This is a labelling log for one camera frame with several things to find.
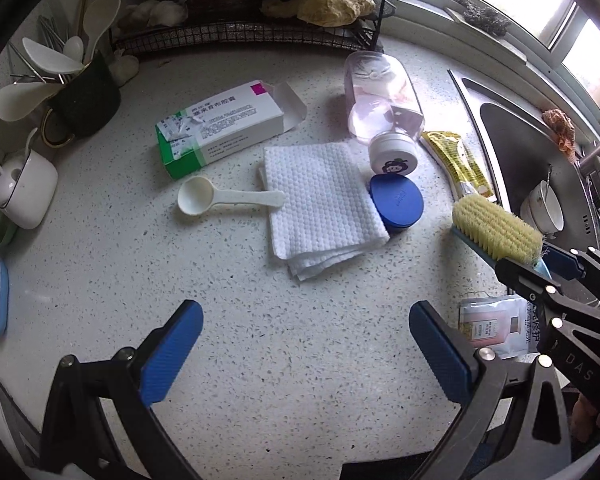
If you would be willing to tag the silver sample sachet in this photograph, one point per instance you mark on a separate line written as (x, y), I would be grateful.
(490, 325)

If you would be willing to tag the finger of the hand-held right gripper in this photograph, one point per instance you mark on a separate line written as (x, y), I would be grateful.
(530, 285)
(562, 264)

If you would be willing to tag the white lidded sugar pot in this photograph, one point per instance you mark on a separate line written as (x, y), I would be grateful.
(27, 185)

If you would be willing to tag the blue round lid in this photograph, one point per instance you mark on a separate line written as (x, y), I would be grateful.
(397, 202)

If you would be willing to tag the yellow bristle scrub brush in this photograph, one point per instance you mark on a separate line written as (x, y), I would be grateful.
(495, 230)

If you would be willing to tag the dark green utensil cup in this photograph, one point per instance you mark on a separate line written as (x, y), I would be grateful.
(87, 100)

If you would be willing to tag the steel wool scourer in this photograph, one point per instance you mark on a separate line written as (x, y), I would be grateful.
(485, 17)

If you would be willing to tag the metal spoon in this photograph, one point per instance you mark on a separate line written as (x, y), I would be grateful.
(548, 180)

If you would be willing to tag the white plastic scoop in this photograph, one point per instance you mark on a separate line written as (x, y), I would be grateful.
(195, 199)

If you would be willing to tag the yellow sachet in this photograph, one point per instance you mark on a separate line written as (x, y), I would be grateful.
(452, 157)

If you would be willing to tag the grey pan lid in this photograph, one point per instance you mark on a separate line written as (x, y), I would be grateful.
(15, 420)

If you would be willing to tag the green white medicine box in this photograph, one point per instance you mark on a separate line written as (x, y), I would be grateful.
(230, 120)

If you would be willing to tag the white ceramic bowl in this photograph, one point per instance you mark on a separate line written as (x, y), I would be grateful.
(526, 210)
(550, 210)

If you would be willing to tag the person's right hand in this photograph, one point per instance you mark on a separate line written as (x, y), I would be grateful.
(590, 422)

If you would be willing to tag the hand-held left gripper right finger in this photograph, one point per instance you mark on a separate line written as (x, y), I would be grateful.
(440, 355)

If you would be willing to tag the pink plastic bottle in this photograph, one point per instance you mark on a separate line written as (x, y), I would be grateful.
(380, 100)

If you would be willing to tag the orange mesh cloth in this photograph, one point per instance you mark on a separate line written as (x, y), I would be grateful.
(560, 127)

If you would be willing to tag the yellow cloth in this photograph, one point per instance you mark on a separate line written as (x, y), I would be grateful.
(320, 7)

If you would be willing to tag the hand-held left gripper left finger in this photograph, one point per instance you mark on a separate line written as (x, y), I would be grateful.
(172, 350)

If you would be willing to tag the stainless steel sink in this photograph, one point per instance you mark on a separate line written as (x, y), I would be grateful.
(510, 150)

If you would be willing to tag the white rice paddle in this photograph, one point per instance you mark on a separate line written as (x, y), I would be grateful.
(102, 20)

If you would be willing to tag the white paper towel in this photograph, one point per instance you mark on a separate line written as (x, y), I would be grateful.
(320, 200)

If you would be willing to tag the white framed window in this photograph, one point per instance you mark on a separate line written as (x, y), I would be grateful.
(565, 20)

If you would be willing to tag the white soup spoon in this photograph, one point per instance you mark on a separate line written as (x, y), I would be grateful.
(50, 57)
(22, 102)

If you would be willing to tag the steel faucet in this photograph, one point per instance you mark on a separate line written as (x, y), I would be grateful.
(597, 157)

